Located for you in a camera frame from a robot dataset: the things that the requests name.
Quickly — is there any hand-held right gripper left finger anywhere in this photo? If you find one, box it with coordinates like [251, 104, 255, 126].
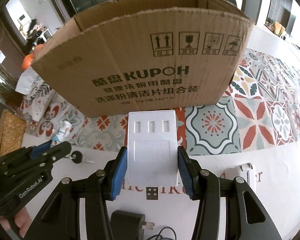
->
[32, 146, 128, 240]

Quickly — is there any leaf patterned tissue cover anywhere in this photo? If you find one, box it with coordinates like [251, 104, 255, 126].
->
[15, 70, 57, 121]

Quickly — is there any brown cardboard box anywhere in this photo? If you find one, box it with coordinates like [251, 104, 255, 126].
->
[31, 0, 255, 118]

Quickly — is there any white charger cube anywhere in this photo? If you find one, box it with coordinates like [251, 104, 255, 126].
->
[224, 162, 256, 193]

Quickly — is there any orange fruit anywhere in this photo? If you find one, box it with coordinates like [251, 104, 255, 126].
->
[22, 54, 36, 71]
[31, 44, 45, 55]

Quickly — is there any white usb hub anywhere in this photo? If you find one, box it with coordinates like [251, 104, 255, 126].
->
[126, 110, 181, 201]

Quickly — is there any black key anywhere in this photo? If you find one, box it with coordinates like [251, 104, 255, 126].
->
[65, 150, 96, 165]

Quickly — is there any small white figurine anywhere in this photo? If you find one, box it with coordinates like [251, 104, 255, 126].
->
[51, 120, 75, 146]

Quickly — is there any white shoe rack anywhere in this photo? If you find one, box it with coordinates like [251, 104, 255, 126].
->
[17, 20, 53, 51]

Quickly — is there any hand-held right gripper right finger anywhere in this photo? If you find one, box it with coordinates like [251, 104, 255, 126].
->
[177, 145, 283, 240]

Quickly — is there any black power adapter with cable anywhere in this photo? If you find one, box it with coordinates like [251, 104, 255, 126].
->
[111, 210, 178, 240]

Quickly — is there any glass vase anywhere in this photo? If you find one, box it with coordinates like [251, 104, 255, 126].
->
[0, 52, 16, 92]

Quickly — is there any woven wicker basket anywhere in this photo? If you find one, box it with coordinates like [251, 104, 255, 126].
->
[0, 110, 27, 157]

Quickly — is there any dark slatted wall panel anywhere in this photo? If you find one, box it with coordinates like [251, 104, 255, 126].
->
[266, 0, 293, 28]

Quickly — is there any patterned table runner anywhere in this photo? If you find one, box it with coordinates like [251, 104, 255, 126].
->
[25, 49, 300, 153]

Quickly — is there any person's left hand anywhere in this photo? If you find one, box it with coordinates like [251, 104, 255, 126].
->
[0, 201, 32, 234]

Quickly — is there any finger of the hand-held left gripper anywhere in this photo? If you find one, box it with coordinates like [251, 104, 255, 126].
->
[27, 141, 55, 160]
[41, 141, 72, 167]

